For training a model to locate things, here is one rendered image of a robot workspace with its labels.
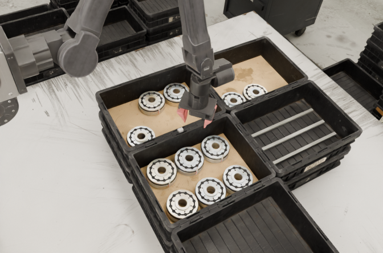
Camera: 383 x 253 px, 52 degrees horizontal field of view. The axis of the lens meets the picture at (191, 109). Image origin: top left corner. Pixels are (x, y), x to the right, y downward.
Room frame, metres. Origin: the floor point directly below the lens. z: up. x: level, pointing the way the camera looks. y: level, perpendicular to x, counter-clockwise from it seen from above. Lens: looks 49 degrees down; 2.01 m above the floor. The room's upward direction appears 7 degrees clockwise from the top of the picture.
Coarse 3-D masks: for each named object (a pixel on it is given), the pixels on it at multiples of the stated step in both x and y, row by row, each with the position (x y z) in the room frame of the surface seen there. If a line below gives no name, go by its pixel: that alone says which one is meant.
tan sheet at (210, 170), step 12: (228, 156) 0.81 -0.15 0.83; (240, 156) 0.82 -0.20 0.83; (144, 168) 0.72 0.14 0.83; (204, 168) 0.75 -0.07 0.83; (216, 168) 0.76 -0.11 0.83; (180, 180) 0.69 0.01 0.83; (192, 180) 0.70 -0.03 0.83; (156, 192) 0.64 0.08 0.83; (168, 192) 0.64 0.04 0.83; (192, 192) 0.65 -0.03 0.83; (180, 204) 0.60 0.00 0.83; (168, 216) 0.56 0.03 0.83
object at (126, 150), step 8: (184, 64) 1.16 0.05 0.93; (160, 72) 1.10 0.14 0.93; (192, 72) 1.12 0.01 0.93; (136, 80) 1.04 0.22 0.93; (112, 88) 0.99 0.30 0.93; (96, 96) 0.94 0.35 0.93; (104, 104) 0.91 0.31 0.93; (104, 112) 0.87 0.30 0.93; (224, 112) 0.93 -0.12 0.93; (112, 120) 0.84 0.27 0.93; (200, 120) 0.88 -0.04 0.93; (112, 128) 0.81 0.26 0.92; (184, 128) 0.84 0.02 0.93; (160, 136) 0.79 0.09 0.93; (120, 144) 0.75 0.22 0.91; (144, 144) 0.75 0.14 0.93; (128, 152) 0.72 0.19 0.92
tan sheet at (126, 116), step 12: (120, 108) 0.98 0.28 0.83; (132, 108) 0.99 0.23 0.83; (168, 108) 1.01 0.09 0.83; (120, 120) 0.92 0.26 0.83; (132, 120) 0.93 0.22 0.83; (144, 120) 0.93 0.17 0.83; (156, 120) 0.94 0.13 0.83; (168, 120) 0.95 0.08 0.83; (180, 120) 0.95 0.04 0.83; (192, 120) 0.96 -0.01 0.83; (120, 132) 0.86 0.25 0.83; (156, 132) 0.88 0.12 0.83
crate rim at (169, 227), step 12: (216, 120) 0.89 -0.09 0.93; (240, 132) 0.85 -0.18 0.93; (156, 144) 0.76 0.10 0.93; (252, 144) 0.80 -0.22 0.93; (132, 156) 0.70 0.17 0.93; (144, 180) 0.62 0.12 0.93; (264, 180) 0.67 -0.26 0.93; (240, 192) 0.61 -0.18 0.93; (156, 204) 0.55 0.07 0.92; (216, 204) 0.56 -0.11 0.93; (168, 228) 0.47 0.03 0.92
